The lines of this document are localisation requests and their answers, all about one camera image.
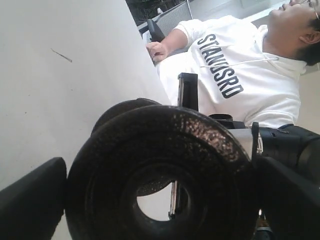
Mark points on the black plate without collar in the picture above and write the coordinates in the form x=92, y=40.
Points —
x=121, y=108

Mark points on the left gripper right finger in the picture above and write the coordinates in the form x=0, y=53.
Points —
x=290, y=202

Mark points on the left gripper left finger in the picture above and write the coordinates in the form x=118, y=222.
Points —
x=32, y=207

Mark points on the black weight plate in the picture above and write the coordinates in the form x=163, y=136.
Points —
x=149, y=147

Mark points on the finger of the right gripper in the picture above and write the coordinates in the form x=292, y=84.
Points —
x=188, y=91

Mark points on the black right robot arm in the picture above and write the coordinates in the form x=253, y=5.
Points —
x=295, y=145

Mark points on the person in white hoodie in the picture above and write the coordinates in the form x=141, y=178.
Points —
x=250, y=73

